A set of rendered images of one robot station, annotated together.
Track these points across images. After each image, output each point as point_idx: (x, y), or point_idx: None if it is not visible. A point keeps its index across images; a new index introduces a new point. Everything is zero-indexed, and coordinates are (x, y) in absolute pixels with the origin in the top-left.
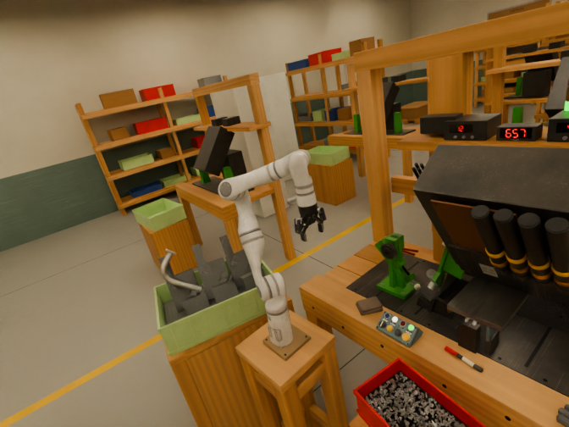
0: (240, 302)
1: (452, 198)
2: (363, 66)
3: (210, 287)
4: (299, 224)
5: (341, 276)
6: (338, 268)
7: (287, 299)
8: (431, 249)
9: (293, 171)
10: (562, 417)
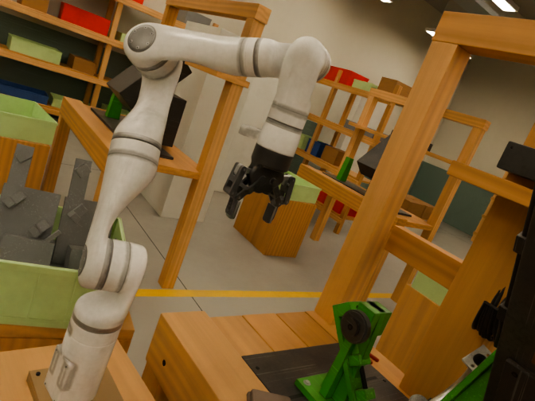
0: (38, 282)
1: None
2: (450, 35)
3: (3, 232)
4: (240, 176)
5: (241, 335)
6: (241, 321)
7: (126, 326)
8: (399, 369)
9: (289, 67)
10: None
